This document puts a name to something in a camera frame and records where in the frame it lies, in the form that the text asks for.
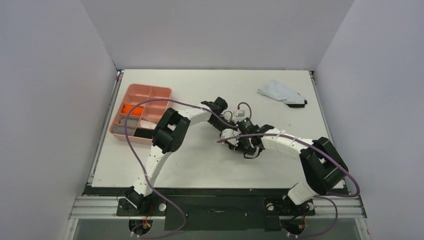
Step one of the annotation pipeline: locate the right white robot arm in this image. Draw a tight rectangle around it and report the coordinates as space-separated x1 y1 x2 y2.
220 118 349 214

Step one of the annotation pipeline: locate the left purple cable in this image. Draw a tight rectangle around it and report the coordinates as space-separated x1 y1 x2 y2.
123 98 253 240

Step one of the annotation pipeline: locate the black rolled underwear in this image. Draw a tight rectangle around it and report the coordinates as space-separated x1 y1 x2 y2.
133 128 154 139

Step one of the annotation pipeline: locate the grey striped rolled underwear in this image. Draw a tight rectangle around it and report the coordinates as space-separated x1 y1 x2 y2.
111 125 137 136

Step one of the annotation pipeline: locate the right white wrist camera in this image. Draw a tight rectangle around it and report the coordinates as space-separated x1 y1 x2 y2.
220 128 240 148

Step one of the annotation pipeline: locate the pink divided storage tray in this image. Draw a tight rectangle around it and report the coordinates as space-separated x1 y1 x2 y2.
109 83 173 145

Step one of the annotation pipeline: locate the purple cable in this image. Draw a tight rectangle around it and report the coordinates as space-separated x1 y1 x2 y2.
123 98 253 240
216 133 361 239

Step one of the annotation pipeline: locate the white rolled underwear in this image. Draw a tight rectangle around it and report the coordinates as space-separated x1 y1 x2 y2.
138 120 157 130

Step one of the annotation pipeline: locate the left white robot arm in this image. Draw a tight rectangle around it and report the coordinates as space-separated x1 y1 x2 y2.
124 97 236 215

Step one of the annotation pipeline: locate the orange underwear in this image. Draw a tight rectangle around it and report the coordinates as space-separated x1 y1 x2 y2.
121 104 144 116

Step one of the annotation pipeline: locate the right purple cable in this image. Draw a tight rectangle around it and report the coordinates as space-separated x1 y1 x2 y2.
216 133 361 239

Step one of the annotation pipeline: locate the light blue underwear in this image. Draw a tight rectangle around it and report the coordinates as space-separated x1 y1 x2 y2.
256 79 308 108

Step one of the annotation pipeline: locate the aluminium mounting rail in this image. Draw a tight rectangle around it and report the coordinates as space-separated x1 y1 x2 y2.
68 196 367 220

